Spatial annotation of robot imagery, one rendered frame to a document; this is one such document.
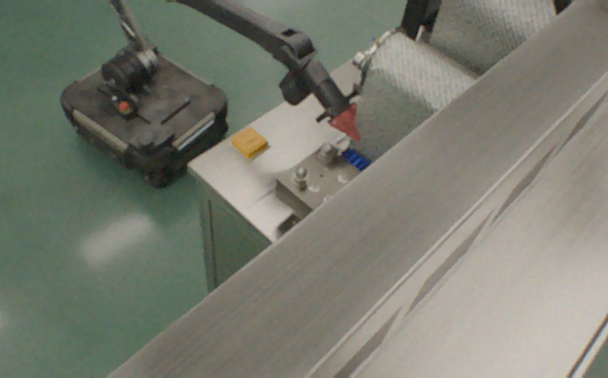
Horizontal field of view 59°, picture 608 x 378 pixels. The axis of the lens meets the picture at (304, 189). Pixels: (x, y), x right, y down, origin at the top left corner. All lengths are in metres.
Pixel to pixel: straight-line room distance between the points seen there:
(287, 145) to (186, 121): 1.04
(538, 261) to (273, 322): 0.42
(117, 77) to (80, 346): 1.09
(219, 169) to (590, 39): 0.96
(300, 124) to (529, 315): 0.98
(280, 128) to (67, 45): 2.00
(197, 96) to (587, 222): 2.01
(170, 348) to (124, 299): 1.90
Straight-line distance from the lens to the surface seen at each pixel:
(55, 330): 2.24
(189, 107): 2.48
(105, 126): 2.45
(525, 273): 0.68
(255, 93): 2.89
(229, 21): 1.33
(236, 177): 1.36
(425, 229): 0.39
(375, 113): 1.17
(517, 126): 0.49
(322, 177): 1.21
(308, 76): 1.23
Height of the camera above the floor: 1.97
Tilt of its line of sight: 52 degrees down
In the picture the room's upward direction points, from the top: 9 degrees clockwise
